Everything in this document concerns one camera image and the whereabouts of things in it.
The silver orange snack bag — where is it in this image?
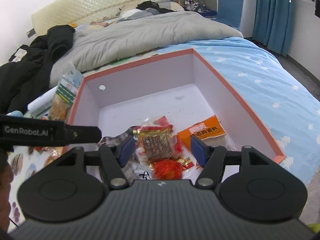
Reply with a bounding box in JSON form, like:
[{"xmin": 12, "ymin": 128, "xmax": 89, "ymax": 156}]
[{"xmin": 34, "ymin": 146, "xmax": 63, "ymax": 166}]

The dark brown snack bag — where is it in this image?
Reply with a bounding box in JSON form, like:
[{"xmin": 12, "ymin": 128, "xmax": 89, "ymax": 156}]
[{"xmin": 98, "ymin": 126, "xmax": 135, "ymax": 147}]

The green clear snack bag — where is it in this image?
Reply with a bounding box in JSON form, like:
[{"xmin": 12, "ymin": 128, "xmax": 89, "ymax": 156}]
[{"xmin": 48, "ymin": 74, "xmax": 82, "ymax": 121}]

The grey white snack bag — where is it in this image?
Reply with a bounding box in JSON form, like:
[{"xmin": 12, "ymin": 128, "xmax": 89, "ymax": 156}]
[{"xmin": 124, "ymin": 161, "xmax": 153, "ymax": 181}]

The orange label snack bag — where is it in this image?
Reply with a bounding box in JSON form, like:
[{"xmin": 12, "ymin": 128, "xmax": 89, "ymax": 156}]
[{"xmin": 178, "ymin": 115, "xmax": 236, "ymax": 151}]

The red foil snack packet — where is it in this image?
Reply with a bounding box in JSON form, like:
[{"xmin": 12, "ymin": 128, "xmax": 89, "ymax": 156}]
[{"xmin": 150, "ymin": 157, "xmax": 195, "ymax": 180}]

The brown sticks snack packet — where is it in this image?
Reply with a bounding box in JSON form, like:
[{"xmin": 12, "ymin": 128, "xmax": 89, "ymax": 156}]
[{"xmin": 132, "ymin": 116, "xmax": 183, "ymax": 163}]

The person left hand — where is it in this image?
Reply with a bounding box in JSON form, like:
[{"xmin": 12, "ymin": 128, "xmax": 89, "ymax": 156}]
[{"xmin": 0, "ymin": 164, "xmax": 14, "ymax": 232}]

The blue white plush bird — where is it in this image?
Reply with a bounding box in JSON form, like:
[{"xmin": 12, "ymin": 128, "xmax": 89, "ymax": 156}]
[{"xmin": 7, "ymin": 111, "xmax": 24, "ymax": 117}]

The white cylindrical tube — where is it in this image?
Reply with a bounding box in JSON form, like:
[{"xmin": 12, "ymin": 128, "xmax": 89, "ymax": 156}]
[{"xmin": 28, "ymin": 86, "xmax": 57, "ymax": 116}]

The black jacket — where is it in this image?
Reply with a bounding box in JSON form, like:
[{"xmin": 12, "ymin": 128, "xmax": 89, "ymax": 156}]
[{"xmin": 1, "ymin": 25, "xmax": 75, "ymax": 114}]

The light blue star bedsheet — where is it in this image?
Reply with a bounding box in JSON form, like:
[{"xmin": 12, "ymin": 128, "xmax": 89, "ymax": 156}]
[{"xmin": 154, "ymin": 36, "xmax": 320, "ymax": 188}]

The clear blue plastic bag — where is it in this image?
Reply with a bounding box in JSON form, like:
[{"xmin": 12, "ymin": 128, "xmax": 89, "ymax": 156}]
[{"xmin": 62, "ymin": 62, "xmax": 83, "ymax": 86}]

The grey quilt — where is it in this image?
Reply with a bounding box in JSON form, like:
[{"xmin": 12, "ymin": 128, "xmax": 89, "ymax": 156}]
[{"xmin": 49, "ymin": 11, "xmax": 243, "ymax": 87}]

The pink cardboard box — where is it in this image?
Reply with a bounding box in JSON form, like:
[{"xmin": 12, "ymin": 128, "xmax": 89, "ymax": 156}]
[{"xmin": 68, "ymin": 49, "xmax": 285, "ymax": 163}]

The cream quilted headboard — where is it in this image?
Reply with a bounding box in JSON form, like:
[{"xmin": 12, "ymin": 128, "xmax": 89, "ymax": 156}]
[{"xmin": 31, "ymin": 0, "xmax": 169, "ymax": 35}]

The blue curtain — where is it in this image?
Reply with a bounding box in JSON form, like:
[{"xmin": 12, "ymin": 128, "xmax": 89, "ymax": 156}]
[{"xmin": 252, "ymin": 0, "xmax": 295, "ymax": 56}]

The dark clothes pile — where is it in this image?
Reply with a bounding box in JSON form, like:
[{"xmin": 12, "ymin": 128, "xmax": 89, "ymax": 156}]
[{"xmin": 136, "ymin": 1, "xmax": 174, "ymax": 15}]

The blue chair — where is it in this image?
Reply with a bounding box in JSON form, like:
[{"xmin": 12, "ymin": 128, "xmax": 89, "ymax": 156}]
[{"xmin": 215, "ymin": 0, "xmax": 244, "ymax": 30}]

